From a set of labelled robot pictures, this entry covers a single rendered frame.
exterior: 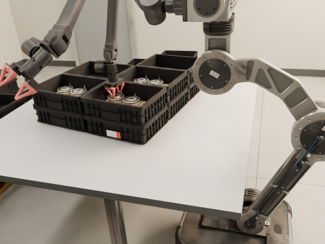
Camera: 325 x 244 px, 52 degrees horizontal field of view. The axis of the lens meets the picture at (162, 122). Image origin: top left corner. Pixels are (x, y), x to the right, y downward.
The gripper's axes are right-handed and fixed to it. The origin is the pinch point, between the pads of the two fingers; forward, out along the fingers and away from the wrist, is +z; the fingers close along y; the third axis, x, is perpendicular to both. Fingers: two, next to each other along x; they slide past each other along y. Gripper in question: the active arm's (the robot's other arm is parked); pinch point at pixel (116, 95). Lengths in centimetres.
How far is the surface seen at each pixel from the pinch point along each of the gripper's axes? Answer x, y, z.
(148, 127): 30.5, 12.4, 9.5
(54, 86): -47.5, 5.6, -1.0
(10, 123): -62, 35, 15
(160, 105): 29.3, -2.7, 3.3
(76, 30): -274, -232, 24
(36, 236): -41, 54, 85
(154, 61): -13, -62, -1
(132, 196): 50, 55, 18
